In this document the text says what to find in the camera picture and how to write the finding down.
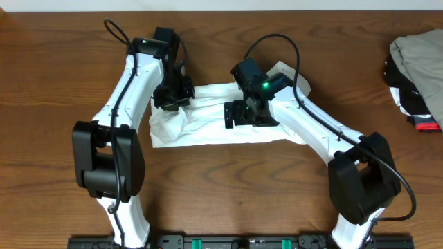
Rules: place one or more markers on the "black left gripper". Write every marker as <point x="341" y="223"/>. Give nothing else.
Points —
<point x="172" y="102"/>

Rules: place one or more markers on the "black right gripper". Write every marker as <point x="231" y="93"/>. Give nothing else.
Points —
<point x="239" y="117"/>

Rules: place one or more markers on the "white t-shirt black print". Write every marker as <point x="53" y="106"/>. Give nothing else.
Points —
<point x="202" y="122"/>

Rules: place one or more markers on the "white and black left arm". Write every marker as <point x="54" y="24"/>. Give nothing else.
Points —
<point x="108" y="157"/>

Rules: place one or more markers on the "black red folded garment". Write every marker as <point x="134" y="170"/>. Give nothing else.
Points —
<point x="407" y="98"/>

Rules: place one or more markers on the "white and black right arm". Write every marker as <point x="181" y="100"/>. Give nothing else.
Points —
<point x="362" y="177"/>

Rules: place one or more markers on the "grey folded garment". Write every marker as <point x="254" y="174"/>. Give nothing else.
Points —
<point x="419" y="58"/>

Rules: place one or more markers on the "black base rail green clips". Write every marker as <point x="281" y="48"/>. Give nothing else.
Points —
<point x="242" y="242"/>

